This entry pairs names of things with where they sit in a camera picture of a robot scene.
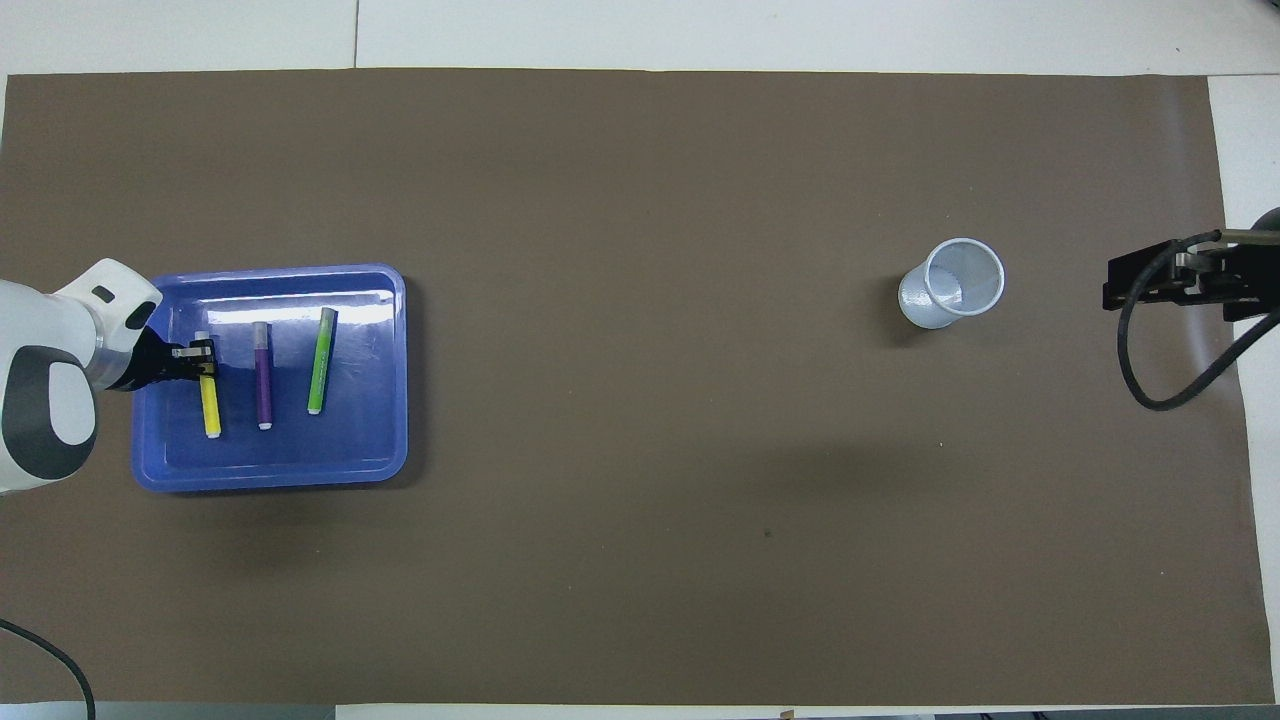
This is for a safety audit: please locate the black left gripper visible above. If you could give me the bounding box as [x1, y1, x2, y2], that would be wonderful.
[118, 325, 220, 393]

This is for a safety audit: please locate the green marker pen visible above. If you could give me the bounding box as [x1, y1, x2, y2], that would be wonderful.
[307, 307, 338, 416]

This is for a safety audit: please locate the brown table mat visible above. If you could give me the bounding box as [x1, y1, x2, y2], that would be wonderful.
[0, 68, 1276, 706]

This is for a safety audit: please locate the translucent plastic cup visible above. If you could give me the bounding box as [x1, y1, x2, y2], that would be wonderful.
[897, 238, 1006, 330]

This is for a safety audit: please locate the yellow marker pen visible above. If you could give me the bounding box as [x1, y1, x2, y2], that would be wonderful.
[195, 331, 223, 439]

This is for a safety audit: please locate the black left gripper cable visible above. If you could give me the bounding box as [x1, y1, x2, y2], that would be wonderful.
[0, 618, 97, 720]

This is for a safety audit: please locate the blue plastic tray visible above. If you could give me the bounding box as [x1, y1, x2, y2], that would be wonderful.
[132, 263, 409, 494]

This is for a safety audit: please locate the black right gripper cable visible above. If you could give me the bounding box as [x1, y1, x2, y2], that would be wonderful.
[1117, 228, 1280, 412]

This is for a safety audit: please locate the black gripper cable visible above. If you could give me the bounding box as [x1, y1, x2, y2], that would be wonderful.
[0, 618, 97, 720]
[1117, 228, 1280, 412]

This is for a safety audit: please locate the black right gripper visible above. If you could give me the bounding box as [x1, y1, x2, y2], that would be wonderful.
[1103, 228, 1280, 323]

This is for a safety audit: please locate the purple marker pen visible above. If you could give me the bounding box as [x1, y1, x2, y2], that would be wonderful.
[253, 321, 276, 431]

